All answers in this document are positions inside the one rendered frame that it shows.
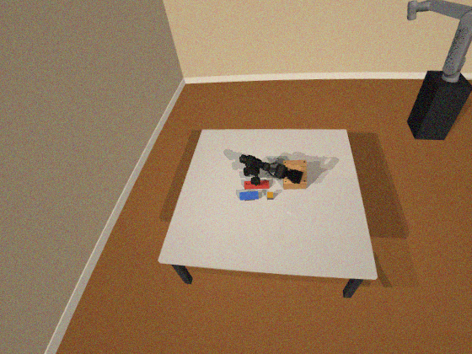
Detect red rectangular block with two square sockets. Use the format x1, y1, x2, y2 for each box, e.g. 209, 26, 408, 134
244, 180, 270, 190

